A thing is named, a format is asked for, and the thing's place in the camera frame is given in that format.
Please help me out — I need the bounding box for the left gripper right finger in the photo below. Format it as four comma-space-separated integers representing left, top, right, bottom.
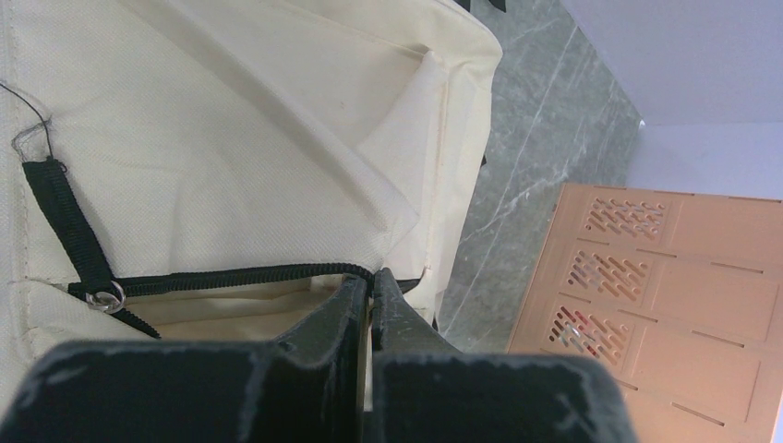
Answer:
370, 269, 636, 442

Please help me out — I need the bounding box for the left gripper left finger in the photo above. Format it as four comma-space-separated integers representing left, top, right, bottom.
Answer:
1, 279, 367, 442

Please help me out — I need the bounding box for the beige canvas backpack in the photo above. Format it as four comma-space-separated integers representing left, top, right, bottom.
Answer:
1, 1, 502, 407

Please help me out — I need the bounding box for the orange plastic file organizer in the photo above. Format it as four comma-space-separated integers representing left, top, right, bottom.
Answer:
507, 184, 782, 442

